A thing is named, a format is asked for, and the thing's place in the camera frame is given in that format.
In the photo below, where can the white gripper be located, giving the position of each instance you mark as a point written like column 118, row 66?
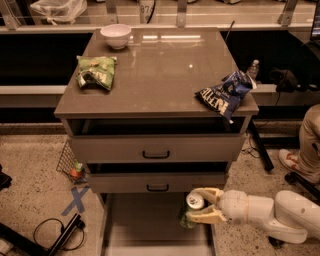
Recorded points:
column 236, row 204

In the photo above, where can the green soda can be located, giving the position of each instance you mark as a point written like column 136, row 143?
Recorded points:
column 193, row 202

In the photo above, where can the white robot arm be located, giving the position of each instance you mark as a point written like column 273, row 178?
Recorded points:
column 260, row 213

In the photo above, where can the bottom open drawer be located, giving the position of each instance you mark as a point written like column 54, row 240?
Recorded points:
column 147, row 224

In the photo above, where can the top grey drawer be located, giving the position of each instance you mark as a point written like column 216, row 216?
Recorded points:
column 160, row 140

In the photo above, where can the grey drawer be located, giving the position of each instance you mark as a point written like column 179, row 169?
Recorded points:
column 160, row 140
column 155, row 177

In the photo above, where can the middle grey drawer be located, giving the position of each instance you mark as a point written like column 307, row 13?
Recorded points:
column 155, row 177

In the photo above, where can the grey drawer cabinet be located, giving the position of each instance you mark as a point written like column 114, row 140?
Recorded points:
column 156, row 76

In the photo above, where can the black table leg right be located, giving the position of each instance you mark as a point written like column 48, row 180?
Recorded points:
column 268, row 165

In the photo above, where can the white red sneaker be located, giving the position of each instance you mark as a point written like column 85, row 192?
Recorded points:
column 290, row 161

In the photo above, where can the blue chip bag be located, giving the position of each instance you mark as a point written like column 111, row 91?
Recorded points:
column 226, row 97

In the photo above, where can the person in beige trousers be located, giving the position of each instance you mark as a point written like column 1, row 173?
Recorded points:
column 309, row 138

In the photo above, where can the blue tape cross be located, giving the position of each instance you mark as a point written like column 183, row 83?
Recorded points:
column 76, row 202

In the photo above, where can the clear plastic water bottle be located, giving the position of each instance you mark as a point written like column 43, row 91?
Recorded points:
column 253, row 69

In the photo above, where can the orange green item in basket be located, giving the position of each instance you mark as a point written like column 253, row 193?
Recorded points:
column 77, row 172

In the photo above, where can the black headphones on ledge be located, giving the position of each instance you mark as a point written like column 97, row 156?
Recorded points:
column 288, row 81

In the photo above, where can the green chip bag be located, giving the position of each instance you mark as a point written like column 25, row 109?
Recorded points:
column 96, row 70

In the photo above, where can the white ceramic bowl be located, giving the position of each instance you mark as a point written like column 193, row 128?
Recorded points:
column 116, row 36

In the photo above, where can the clear plastic bag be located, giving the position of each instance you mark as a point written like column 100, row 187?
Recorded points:
column 59, row 11

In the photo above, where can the wire mesh basket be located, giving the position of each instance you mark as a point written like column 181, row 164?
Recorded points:
column 66, row 162

